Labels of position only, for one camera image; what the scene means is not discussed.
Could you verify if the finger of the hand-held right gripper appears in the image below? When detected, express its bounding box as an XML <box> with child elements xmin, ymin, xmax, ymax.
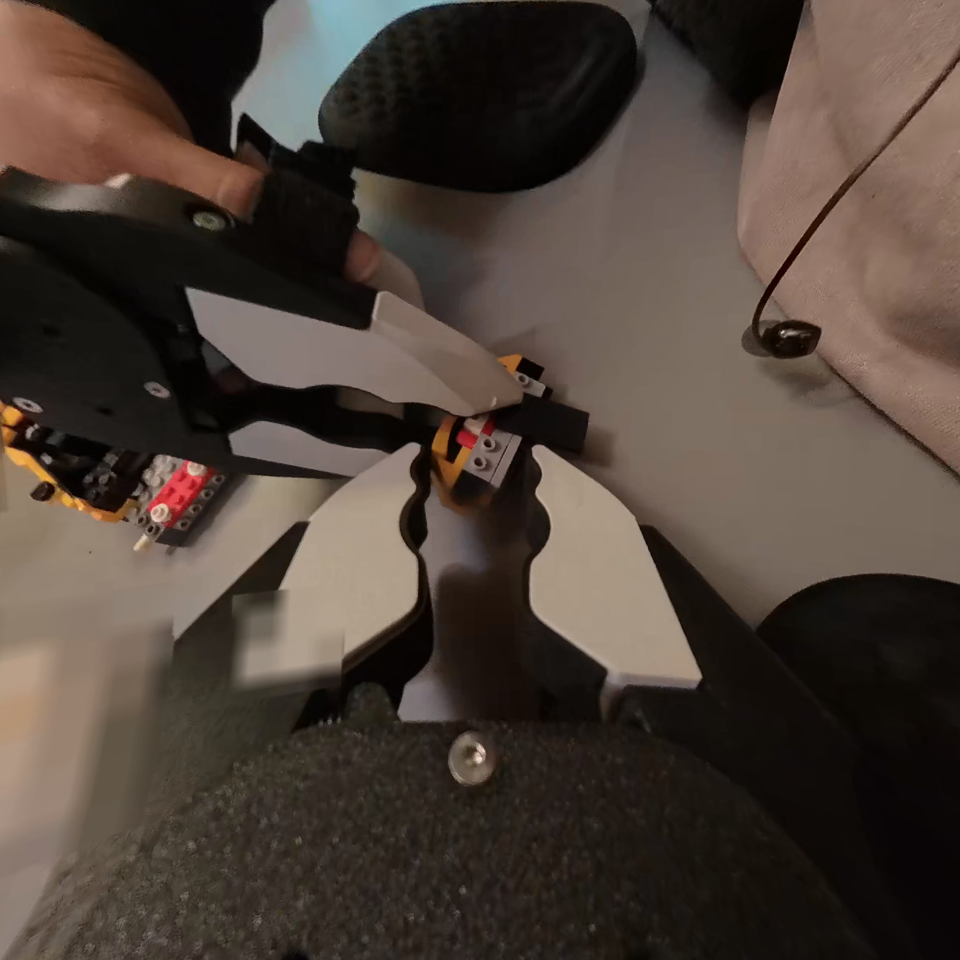
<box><xmin>183</xmin><ymin>288</ymin><xmax>528</xmax><ymax>414</ymax></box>
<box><xmin>225</xmin><ymin>419</ymin><xmax>397</xmax><ymax>478</ymax></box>

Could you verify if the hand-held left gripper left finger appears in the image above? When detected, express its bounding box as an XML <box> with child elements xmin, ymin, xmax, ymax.
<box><xmin>281</xmin><ymin>443</ymin><xmax>436</xmax><ymax>669</ymax></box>

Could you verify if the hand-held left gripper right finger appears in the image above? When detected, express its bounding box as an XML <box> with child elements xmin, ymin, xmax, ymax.
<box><xmin>521</xmin><ymin>446</ymin><xmax>705</xmax><ymax>693</ymax></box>

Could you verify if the orange red grey lego assembly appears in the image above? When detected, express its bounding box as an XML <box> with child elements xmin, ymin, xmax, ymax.
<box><xmin>426</xmin><ymin>354</ymin><xmax>595</xmax><ymax>505</ymax></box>

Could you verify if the yellow lego car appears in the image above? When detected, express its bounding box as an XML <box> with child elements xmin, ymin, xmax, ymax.
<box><xmin>0</xmin><ymin>396</ymin><xmax>235</xmax><ymax>558</ymax></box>

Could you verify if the beige garment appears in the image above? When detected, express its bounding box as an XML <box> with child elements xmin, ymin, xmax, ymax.
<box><xmin>734</xmin><ymin>0</ymin><xmax>960</xmax><ymax>484</ymax></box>

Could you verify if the black wired earbud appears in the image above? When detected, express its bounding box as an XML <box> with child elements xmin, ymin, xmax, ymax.
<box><xmin>744</xmin><ymin>60</ymin><xmax>960</xmax><ymax>363</ymax></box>

